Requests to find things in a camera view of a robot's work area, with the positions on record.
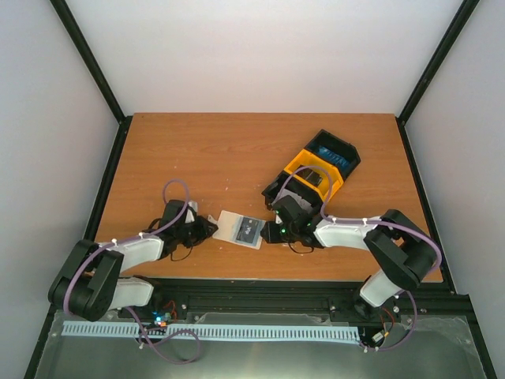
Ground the beige card holder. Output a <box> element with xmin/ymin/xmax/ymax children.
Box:
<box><xmin>207</xmin><ymin>210</ymin><xmax>265</xmax><ymax>250</ymax></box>

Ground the black VIP card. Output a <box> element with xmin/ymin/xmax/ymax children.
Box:
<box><xmin>234</xmin><ymin>216</ymin><xmax>264</xmax><ymax>246</ymax></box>

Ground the black card stack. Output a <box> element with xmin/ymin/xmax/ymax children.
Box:
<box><xmin>297</xmin><ymin>168</ymin><xmax>323</xmax><ymax>187</ymax></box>

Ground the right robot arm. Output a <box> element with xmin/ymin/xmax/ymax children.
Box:
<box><xmin>260</xmin><ymin>196</ymin><xmax>442</xmax><ymax>319</ymax></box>

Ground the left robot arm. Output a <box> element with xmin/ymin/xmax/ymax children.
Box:
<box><xmin>47</xmin><ymin>200</ymin><xmax>219</xmax><ymax>321</ymax></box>

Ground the white card stack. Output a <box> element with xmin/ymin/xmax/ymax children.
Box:
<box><xmin>278</xmin><ymin>188</ymin><xmax>312</xmax><ymax>210</ymax></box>

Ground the black left card bin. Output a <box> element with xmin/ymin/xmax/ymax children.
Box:
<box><xmin>261</xmin><ymin>171</ymin><xmax>324</xmax><ymax>212</ymax></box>

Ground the black card bin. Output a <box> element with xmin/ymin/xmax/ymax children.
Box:
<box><xmin>305</xmin><ymin>129</ymin><xmax>361</xmax><ymax>181</ymax></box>
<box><xmin>261</xmin><ymin>171</ymin><xmax>324</xmax><ymax>212</ymax></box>

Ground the yellow middle card bin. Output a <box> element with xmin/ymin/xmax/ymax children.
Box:
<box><xmin>284</xmin><ymin>147</ymin><xmax>345</xmax><ymax>204</ymax></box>

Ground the blue card stack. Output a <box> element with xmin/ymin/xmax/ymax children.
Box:
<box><xmin>316</xmin><ymin>145</ymin><xmax>350</xmax><ymax>170</ymax></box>

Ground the black right card bin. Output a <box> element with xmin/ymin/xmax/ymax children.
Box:
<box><xmin>305</xmin><ymin>129</ymin><xmax>361</xmax><ymax>181</ymax></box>

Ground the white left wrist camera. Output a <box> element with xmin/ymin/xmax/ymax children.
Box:
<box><xmin>185</xmin><ymin>201</ymin><xmax>198</xmax><ymax>223</ymax></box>

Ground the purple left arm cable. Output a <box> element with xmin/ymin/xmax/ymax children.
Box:
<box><xmin>62</xmin><ymin>179</ymin><xmax>201</xmax><ymax>362</ymax></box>

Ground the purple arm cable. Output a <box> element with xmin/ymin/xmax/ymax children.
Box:
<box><xmin>275</xmin><ymin>165</ymin><xmax>443</xmax><ymax>353</ymax></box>
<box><xmin>62</xmin><ymin>179</ymin><xmax>201</xmax><ymax>362</ymax></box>

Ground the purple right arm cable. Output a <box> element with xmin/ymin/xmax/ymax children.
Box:
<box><xmin>275</xmin><ymin>165</ymin><xmax>443</xmax><ymax>353</ymax></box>

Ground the black front frame rail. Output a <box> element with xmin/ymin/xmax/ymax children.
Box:
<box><xmin>135</xmin><ymin>278</ymin><xmax>477</xmax><ymax>326</ymax></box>

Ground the light blue cable duct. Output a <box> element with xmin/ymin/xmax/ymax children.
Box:
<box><xmin>61</xmin><ymin>321</ymin><xmax>360</xmax><ymax>344</ymax></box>

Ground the black frame post left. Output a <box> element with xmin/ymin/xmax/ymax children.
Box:
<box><xmin>50</xmin><ymin>0</ymin><xmax>133</xmax><ymax>124</ymax></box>

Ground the black frame post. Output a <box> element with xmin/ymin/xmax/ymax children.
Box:
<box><xmin>397</xmin><ymin>0</ymin><xmax>481</xmax><ymax>124</ymax></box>
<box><xmin>50</xmin><ymin>0</ymin><xmax>133</xmax><ymax>124</ymax></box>

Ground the black frame post right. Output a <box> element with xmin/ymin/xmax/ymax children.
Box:
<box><xmin>397</xmin><ymin>0</ymin><xmax>481</xmax><ymax>124</ymax></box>

